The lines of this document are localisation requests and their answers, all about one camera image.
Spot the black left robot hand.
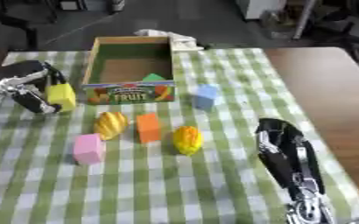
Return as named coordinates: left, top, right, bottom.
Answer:
left=0, top=59, right=69, bottom=115

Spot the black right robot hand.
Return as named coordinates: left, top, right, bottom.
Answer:
left=254, top=117, right=327, bottom=201

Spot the yellow block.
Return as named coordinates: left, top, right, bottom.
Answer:
left=45, top=83, right=79, bottom=113

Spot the cardboard box with green inside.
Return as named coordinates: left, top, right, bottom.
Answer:
left=80, top=36, right=179, bottom=105

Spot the pink block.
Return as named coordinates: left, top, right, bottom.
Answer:
left=72, top=133, right=106, bottom=165

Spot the yellow toy banana bunch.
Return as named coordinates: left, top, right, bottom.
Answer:
left=92, top=111, right=130, bottom=141

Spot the blue block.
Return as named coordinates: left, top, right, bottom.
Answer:
left=192, top=84, right=222, bottom=111

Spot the yellow orange toy fruit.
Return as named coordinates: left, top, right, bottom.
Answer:
left=172, top=125, right=204, bottom=156

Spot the orange block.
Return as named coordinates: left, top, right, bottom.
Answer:
left=135, top=113, right=163, bottom=144

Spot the green block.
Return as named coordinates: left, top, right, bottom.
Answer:
left=141, top=73, right=167, bottom=82

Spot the grey metal pole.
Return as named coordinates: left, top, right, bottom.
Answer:
left=291, top=0, right=320, bottom=40

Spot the black office chair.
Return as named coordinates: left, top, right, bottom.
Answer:
left=309, top=0, right=359, bottom=62

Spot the white crumpled object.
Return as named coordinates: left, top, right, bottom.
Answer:
left=131, top=28, right=206, bottom=53

